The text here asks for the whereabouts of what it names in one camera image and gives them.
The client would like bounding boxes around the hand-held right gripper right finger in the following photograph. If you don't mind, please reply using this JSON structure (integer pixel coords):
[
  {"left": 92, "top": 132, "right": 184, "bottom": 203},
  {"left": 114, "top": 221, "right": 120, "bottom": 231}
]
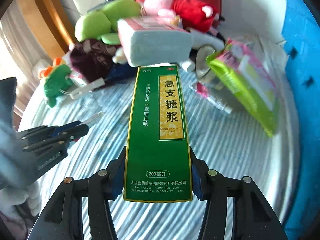
[{"left": 189, "top": 146, "right": 282, "bottom": 240}]

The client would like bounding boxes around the green frog plush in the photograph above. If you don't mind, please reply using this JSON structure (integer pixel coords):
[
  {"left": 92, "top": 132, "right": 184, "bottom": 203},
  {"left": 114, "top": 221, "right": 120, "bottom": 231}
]
[{"left": 39, "top": 57, "right": 74, "bottom": 108}]

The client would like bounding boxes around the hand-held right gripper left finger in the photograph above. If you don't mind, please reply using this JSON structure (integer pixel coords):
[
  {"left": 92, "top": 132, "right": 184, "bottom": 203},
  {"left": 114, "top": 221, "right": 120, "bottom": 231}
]
[{"left": 30, "top": 146, "right": 128, "bottom": 240}]

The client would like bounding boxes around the translucent white stick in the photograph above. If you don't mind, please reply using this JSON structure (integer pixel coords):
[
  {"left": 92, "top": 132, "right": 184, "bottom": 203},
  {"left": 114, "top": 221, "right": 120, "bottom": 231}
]
[{"left": 82, "top": 111, "right": 104, "bottom": 125}]

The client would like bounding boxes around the round silver object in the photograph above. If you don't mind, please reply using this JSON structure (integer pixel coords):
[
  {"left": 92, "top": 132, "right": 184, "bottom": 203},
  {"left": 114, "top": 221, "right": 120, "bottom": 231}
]
[{"left": 195, "top": 44, "right": 218, "bottom": 80}]

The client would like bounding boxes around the maroon plush toy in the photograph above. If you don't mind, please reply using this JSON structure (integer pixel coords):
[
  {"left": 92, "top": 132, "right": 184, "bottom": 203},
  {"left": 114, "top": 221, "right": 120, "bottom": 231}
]
[{"left": 69, "top": 38, "right": 125, "bottom": 84}]

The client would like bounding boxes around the pink pig plush red dress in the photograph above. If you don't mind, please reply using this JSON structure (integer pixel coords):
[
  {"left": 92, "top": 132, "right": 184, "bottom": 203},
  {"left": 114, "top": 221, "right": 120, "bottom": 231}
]
[{"left": 144, "top": 0, "right": 225, "bottom": 33}]

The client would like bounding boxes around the green gold syrup box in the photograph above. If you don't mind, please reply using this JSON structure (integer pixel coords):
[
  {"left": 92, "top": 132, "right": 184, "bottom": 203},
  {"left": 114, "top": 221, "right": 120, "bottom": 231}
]
[{"left": 123, "top": 66, "right": 193, "bottom": 202}]

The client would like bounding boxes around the blue plastic crate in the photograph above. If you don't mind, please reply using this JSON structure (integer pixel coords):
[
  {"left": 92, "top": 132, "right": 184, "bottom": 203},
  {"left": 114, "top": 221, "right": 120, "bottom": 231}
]
[{"left": 281, "top": 0, "right": 320, "bottom": 240}]

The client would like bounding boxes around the white fluffy cloth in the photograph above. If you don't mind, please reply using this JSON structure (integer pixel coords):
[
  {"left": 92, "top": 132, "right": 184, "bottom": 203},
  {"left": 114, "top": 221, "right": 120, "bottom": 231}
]
[{"left": 0, "top": 185, "right": 43, "bottom": 230}]

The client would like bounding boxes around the green wet wipes pack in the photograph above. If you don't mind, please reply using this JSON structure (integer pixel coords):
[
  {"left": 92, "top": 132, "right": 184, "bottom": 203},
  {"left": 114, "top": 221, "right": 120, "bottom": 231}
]
[{"left": 205, "top": 37, "right": 279, "bottom": 137}]

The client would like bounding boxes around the lime green plush toy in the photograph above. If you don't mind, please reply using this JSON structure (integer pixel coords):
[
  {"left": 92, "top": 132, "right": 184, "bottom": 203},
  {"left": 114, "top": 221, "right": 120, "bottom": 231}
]
[{"left": 75, "top": 0, "right": 140, "bottom": 46}]

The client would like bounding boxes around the pink white tissue pack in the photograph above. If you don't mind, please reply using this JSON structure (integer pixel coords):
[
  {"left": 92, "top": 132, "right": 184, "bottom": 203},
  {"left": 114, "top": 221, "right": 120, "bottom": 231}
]
[{"left": 117, "top": 17, "right": 193, "bottom": 67}]

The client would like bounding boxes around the beige curtain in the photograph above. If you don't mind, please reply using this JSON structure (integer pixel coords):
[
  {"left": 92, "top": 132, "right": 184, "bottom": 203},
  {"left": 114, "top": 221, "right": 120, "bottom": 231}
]
[{"left": 0, "top": 12, "right": 38, "bottom": 80}]

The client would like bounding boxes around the white plastic bottle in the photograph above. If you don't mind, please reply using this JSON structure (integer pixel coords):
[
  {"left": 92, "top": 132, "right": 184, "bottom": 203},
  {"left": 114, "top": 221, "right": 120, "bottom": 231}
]
[{"left": 179, "top": 60, "right": 196, "bottom": 72}]

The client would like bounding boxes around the wooden bed frame post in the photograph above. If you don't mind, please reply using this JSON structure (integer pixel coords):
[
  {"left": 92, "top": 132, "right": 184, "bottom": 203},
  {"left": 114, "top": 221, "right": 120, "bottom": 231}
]
[{"left": 15, "top": 0, "right": 78, "bottom": 53}]

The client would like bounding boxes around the clear pink packet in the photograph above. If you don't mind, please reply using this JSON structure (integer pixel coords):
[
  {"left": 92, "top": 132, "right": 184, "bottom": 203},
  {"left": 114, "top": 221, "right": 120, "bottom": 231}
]
[{"left": 190, "top": 80, "right": 233, "bottom": 114}]

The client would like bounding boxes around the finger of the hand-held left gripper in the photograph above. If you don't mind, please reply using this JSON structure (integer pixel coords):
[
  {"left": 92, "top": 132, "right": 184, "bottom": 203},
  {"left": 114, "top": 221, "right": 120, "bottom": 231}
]
[
  {"left": 16, "top": 120, "right": 83, "bottom": 140},
  {"left": 22, "top": 124, "right": 90, "bottom": 153}
]

